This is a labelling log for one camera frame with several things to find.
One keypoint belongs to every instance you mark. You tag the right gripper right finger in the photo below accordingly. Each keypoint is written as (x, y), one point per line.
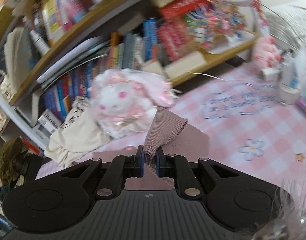
(183, 172)

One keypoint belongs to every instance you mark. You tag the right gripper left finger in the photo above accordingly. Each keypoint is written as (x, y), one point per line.
(119, 170)

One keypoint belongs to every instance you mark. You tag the purple and mauve sweater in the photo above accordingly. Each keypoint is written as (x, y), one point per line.
(173, 133)

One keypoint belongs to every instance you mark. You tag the cream white shirt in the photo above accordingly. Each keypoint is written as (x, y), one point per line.
(78, 135)

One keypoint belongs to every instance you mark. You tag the white pink plush bunny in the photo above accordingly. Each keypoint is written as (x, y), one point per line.
(125, 101)

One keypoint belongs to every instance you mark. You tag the white boxed book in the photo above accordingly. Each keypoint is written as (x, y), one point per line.
(49, 121)

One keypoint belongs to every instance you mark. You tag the pink checkered table mat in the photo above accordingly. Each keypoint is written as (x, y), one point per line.
(248, 129)

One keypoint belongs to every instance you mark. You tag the white keyboard on shelf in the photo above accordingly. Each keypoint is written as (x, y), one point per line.
(70, 58)

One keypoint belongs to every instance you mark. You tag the row of colourful books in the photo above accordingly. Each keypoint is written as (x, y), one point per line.
(130, 51)

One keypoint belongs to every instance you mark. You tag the small pink pig toy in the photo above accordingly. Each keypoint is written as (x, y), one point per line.
(265, 53)

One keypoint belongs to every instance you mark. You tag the wooden white bookshelf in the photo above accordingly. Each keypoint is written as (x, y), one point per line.
(81, 34)

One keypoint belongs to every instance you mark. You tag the colourful beaded flower ornament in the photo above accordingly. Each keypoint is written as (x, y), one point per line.
(215, 19)

